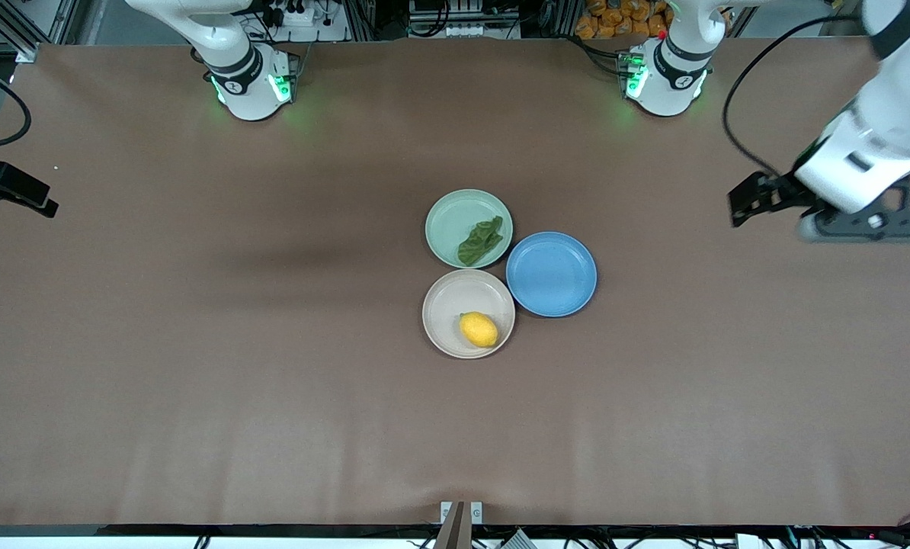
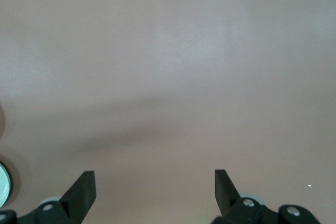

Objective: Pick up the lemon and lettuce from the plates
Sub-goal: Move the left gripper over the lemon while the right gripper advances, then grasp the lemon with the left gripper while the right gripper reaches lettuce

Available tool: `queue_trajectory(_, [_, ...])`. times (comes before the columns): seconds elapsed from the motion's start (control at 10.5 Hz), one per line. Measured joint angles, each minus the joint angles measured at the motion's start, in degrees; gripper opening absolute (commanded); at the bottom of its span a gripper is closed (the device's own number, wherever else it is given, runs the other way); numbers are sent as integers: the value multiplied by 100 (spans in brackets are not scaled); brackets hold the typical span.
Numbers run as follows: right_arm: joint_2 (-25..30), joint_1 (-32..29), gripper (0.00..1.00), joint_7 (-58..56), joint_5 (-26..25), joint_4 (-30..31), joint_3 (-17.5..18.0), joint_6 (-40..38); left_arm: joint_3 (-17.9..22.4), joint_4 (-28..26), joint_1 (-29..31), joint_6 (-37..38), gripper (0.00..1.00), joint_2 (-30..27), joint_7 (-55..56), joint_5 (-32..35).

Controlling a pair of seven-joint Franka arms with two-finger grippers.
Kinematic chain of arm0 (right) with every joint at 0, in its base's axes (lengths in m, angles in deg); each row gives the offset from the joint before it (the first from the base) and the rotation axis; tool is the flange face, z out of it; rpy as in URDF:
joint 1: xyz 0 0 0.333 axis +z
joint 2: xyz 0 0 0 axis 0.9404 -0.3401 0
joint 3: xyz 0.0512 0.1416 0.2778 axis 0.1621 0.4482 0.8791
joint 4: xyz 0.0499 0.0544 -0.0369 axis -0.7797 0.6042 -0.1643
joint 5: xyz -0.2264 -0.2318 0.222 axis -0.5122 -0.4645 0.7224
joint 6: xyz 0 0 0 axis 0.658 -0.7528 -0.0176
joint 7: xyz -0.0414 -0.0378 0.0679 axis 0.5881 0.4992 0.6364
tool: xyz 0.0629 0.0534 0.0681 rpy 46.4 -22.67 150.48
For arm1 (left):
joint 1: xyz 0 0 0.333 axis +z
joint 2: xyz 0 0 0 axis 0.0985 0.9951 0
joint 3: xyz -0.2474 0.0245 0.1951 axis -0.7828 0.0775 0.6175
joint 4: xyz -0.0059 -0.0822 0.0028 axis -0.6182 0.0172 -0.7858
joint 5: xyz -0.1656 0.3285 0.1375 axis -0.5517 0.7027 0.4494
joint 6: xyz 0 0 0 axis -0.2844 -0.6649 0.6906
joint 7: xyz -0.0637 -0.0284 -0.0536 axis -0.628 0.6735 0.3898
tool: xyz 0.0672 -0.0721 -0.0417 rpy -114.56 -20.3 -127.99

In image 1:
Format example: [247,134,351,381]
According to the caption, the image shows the green lettuce leaf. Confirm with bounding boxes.
[457,215,505,267]

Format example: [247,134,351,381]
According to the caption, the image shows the yellow lemon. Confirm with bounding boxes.
[459,311,500,349]

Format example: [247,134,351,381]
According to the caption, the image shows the blue plate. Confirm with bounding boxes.
[505,231,598,318]

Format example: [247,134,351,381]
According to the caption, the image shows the orange packets pile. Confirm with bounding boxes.
[575,0,674,40]

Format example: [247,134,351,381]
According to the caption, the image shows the light green plate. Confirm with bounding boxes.
[425,188,514,270]

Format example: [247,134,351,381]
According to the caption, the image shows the beige plate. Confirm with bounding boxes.
[421,268,517,360]

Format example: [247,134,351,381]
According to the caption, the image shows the white power strip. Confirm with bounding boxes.
[266,0,328,28]

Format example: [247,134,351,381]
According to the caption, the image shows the grey electronic equipment box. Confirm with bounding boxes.
[408,0,526,39]

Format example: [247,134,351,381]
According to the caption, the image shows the black camera cable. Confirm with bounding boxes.
[722,13,869,178]
[0,59,34,150]

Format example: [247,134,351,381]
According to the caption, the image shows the aluminium frame profile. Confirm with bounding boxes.
[0,0,82,63]

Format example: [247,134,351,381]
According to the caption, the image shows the black base cable bundle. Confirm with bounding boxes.
[573,34,633,79]

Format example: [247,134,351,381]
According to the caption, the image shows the metal bracket with brown post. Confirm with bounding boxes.
[434,500,484,549]

